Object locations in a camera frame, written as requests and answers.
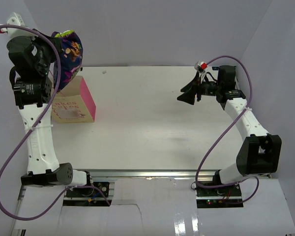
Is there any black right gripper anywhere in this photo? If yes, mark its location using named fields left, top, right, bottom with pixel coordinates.
left=177, top=71, right=222, bottom=105

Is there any large dark blue snack bag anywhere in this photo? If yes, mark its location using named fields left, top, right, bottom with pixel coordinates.
left=52, top=30, right=83, bottom=92

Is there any beige and pink paper bag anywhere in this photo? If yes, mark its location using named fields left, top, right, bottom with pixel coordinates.
left=51, top=76, right=96, bottom=123

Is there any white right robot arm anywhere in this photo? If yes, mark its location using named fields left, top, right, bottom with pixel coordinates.
left=177, top=62, right=282, bottom=196

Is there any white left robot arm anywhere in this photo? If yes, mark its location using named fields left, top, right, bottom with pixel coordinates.
left=7, top=30, right=94, bottom=196

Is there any white cardboard front panel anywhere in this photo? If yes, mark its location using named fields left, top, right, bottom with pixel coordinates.
left=14, top=178, right=295, bottom=236

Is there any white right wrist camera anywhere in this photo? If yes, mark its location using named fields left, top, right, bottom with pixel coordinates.
left=194, top=61, right=208, bottom=82

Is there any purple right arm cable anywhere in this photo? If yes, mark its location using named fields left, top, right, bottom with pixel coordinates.
left=195, top=55, right=259, bottom=205

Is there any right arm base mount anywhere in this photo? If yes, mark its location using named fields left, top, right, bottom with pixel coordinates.
left=191, top=182, right=243, bottom=209

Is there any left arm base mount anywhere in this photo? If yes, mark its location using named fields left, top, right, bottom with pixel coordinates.
left=63, top=182, right=111, bottom=207

